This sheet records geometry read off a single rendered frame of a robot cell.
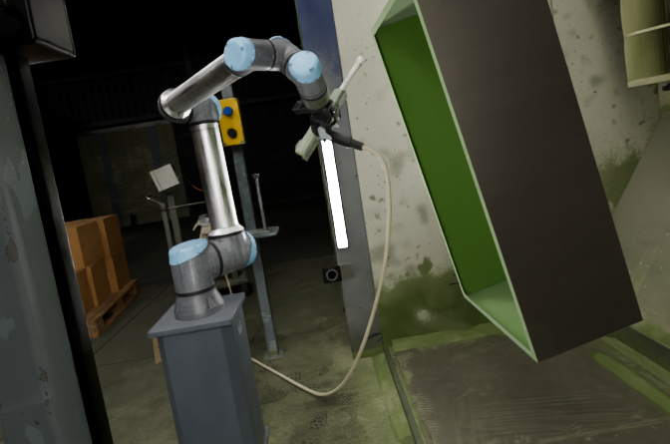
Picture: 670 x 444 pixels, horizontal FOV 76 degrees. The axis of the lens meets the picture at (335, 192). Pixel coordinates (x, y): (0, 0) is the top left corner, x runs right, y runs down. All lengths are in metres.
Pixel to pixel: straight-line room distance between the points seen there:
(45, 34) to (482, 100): 1.06
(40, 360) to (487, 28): 1.21
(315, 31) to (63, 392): 2.11
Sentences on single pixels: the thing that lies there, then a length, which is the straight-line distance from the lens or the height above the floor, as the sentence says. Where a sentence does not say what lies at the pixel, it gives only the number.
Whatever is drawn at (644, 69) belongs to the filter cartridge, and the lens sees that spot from 2.48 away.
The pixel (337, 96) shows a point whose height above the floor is 1.38.
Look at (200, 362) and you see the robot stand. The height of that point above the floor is 0.49.
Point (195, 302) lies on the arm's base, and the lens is 1.74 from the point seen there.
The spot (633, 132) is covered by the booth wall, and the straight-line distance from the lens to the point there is 2.90.
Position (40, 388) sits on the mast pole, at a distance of 0.50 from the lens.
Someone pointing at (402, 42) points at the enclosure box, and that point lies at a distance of 1.89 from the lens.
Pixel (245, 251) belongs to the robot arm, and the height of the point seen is 0.83.
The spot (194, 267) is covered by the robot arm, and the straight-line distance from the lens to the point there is 1.71.
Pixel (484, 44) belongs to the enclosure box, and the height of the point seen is 1.41.
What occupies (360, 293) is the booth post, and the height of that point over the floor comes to 0.37.
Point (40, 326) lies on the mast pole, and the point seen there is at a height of 1.07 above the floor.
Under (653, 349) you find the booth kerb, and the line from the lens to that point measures 2.41.
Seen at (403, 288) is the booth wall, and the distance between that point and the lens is 2.48.
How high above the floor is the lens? 1.19
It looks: 6 degrees down
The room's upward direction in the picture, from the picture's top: 9 degrees counter-clockwise
